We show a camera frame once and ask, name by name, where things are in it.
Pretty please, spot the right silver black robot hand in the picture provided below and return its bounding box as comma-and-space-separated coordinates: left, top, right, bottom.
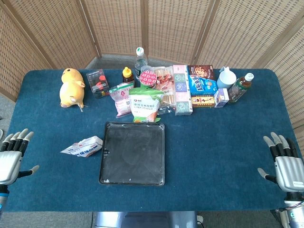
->
257, 132, 304, 193

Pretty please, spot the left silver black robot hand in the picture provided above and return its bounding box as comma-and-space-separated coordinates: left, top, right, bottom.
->
0, 128, 40, 186

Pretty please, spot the white snack packet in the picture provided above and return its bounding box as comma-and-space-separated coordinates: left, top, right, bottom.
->
60, 135, 104, 158

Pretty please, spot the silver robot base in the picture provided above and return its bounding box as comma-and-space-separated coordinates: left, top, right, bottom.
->
94, 210, 199, 228

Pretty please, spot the blue carpet table cover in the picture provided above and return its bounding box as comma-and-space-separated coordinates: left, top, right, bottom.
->
0, 68, 304, 213

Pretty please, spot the dark tea bottle white cap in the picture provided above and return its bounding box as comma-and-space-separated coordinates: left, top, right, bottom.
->
228, 72, 255, 105

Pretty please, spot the yellow plush hamster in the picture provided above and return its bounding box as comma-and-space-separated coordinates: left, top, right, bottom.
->
59, 68, 86, 113

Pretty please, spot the small white and blue box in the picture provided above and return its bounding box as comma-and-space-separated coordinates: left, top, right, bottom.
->
213, 88, 230, 108

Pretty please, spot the small red and yellow box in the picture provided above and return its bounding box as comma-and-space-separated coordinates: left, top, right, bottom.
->
190, 94, 216, 108

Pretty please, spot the light blue measuring cup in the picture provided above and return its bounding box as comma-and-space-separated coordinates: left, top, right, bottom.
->
216, 66, 237, 91

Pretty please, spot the black box with red print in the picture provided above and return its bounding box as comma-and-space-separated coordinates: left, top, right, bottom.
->
85, 69, 110, 99

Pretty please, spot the black square baking tray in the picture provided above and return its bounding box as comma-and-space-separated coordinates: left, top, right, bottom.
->
98, 121, 166, 186

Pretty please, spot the blue chocolate cookie box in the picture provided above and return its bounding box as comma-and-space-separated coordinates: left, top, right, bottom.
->
187, 65, 219, 97

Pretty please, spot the pink and white powder packet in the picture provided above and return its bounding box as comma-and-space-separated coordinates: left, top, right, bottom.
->
109, 82, 135, 119

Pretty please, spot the pink pastel tissue pack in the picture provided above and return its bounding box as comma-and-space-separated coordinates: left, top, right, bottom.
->
172, 65, 193, 116

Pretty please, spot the small clear dark packet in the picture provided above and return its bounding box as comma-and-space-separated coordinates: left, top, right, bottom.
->
157, 106, 176, 115

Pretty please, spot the corn starch bag green top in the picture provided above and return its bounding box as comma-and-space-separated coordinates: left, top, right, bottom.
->
128, 83, 164, 124

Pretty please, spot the honey bottle with yellow cap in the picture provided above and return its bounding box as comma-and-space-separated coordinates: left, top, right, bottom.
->
122, 66, 135, 88

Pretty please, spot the clear pack of biscuit sticks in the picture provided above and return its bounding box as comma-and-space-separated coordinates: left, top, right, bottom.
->
153, 66, 177, 109

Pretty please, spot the red round cup lid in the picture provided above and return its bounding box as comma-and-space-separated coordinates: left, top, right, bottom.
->
139, 70, 158, 90

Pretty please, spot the clear water bottle white cap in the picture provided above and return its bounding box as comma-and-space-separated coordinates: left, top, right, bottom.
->
134, 47, 148, 79

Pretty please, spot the woven rattan folding screen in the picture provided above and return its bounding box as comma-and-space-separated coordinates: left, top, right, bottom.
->
0, 0, 304, 130

